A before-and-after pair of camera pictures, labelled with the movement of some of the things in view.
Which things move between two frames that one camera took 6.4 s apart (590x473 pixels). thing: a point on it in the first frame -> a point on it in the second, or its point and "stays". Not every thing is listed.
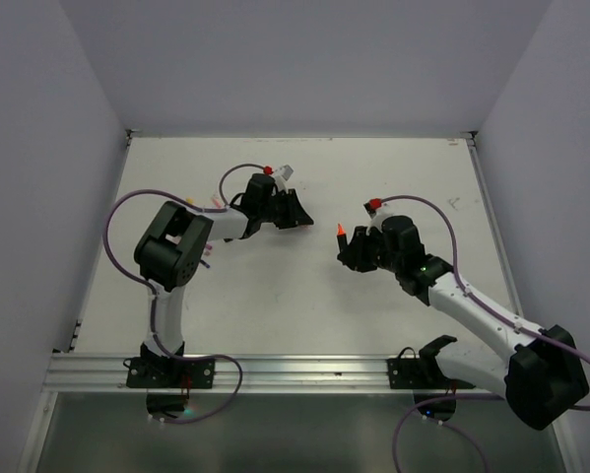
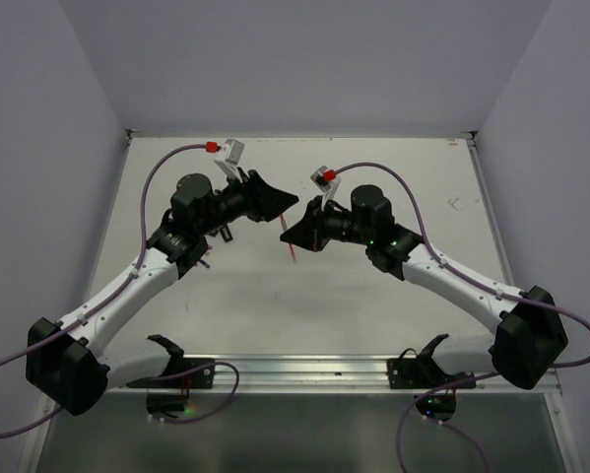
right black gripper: x=355 y=253 -> x=308 y=232
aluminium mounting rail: x=241 y=373 stays
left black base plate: x=165 y=372 stays
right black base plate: x=421 y=373 stays
